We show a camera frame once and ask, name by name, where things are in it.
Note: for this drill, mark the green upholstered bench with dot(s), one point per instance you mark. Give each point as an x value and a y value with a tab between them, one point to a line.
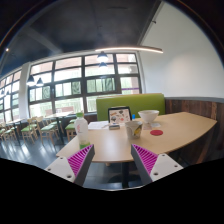
136	103

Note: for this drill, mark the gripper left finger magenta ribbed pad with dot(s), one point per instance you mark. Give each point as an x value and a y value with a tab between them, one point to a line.
75	167

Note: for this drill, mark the framed menu stand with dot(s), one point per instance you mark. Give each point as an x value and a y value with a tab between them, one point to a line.
119	115

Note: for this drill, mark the dark pendant lamp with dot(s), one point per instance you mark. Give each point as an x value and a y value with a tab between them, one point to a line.
102	57
31	81

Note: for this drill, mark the curved linear ceiling light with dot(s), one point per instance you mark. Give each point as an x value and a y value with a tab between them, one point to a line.
132	48

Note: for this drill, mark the clear bottle with green cap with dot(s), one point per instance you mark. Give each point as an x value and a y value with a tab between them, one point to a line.
81	127

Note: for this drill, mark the small dark box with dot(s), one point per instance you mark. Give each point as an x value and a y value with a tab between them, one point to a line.
114	127

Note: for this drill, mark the red round coaster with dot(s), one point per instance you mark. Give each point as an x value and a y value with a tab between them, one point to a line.
156	132

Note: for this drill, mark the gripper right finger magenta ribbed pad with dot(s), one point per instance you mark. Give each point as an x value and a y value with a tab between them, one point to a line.
152	166

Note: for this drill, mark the white bowl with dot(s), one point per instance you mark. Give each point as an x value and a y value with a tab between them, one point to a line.
148	116

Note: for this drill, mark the wooden chair green seat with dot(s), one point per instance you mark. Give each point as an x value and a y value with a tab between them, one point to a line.
70	129
29	132
46	131

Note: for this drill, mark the white paper sheet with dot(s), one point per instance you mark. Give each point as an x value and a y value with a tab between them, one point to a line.
98	125

